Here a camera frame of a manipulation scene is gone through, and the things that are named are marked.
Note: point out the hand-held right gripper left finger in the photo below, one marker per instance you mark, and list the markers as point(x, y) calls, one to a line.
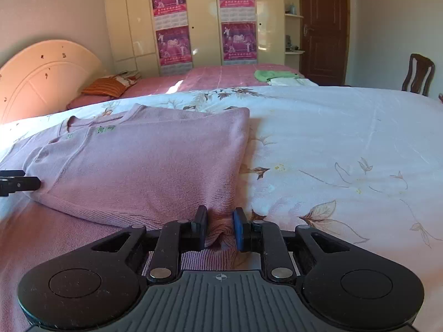
point(200, 224)

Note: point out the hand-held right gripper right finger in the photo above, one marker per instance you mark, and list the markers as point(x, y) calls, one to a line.
point(239, 230)

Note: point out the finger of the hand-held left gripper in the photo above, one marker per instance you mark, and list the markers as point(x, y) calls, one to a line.
point(20, 182)

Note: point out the pink knit sweater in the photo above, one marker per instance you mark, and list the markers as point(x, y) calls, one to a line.
point(138, 166)

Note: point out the cream arched headboard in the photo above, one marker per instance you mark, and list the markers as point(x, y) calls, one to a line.
point(38, 76)

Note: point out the floral quilt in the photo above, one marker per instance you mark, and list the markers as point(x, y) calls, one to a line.
point(328, 152)

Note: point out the orange striped pillow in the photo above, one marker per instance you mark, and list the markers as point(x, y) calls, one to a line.
point(103, 87)

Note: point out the pink checked bedspread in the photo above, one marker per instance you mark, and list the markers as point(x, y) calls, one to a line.
point(221, 77)

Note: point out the patterned pillow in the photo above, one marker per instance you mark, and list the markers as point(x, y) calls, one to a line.
point(126, 76)

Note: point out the white folded cloth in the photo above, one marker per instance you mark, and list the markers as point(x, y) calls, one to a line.
point(290, 81)

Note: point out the green cloth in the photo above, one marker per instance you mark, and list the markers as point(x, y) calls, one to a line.
point(273, 74)

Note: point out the cream wardrobe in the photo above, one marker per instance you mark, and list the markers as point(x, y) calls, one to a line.
point(204, 20)

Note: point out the cream corner shelf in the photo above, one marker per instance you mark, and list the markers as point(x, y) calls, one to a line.
point(292, 17)

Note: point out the brown wooden door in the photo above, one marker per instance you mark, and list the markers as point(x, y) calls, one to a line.
point(323, 24)

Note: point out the dark wooden chair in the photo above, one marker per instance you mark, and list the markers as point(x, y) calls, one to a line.
point(417, 74)

